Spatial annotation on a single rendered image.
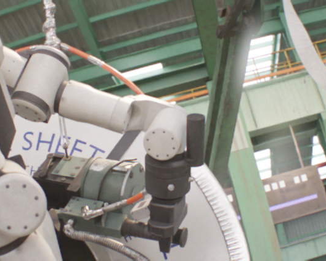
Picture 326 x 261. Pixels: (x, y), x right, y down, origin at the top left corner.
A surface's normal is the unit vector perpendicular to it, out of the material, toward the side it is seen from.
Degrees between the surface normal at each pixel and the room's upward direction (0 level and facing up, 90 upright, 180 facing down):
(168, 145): 133
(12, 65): 102
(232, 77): 153
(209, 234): 90
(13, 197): 123
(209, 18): 180
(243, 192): 90
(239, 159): 90
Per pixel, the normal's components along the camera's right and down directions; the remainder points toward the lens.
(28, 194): 0.40, 0.10
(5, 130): 0.93, -0.08
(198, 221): -0.16, -0.40
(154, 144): -0.20, 0.38
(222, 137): 0.28, 0.57
